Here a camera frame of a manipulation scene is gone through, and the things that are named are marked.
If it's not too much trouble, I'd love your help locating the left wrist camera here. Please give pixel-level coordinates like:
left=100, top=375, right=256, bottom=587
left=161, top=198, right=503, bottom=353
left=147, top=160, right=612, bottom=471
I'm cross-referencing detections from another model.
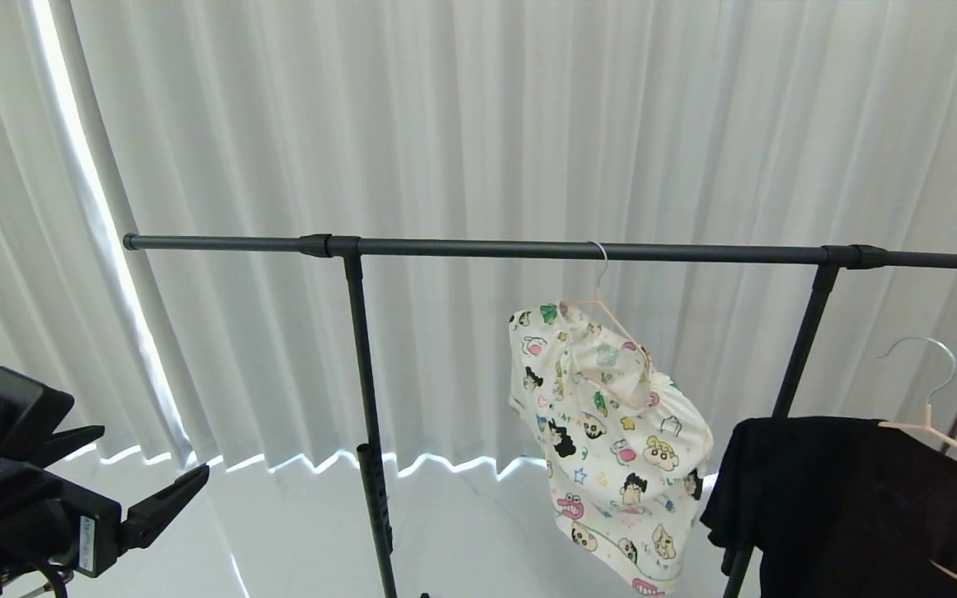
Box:
left=0, top=361, right=76, bottom=468

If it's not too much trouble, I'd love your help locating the cream printed garment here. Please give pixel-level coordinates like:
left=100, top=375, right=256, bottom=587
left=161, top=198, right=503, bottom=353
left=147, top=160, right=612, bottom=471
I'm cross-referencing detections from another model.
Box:
left=509, top=301, right=714, bottom=596

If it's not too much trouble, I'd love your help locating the white curtain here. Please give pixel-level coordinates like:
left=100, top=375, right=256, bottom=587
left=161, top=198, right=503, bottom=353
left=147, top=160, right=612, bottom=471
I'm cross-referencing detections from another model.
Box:
left=0, top=0, right=957, bottom=478

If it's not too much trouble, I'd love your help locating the pink clothes hanger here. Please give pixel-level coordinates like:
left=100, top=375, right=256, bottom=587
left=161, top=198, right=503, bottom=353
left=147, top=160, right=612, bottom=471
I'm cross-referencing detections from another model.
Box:
left=560, top=241, right=654, bottom=409
left=877, top=336, right=957, bottom=598

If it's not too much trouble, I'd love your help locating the black clothes rack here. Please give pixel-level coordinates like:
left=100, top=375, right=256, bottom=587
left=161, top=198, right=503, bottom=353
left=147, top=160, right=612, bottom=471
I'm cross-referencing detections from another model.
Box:
left=121, top=233, right=957, bottom=598

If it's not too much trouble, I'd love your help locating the black garment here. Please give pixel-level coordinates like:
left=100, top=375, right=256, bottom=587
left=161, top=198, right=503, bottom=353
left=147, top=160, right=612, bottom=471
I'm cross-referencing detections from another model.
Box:
left=699, top=415, right=957, bottom=598

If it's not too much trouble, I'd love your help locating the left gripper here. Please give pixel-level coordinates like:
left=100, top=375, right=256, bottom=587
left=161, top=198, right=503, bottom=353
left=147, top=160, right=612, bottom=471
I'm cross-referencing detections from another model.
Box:
left=0, top=425, right=211, bottom=598

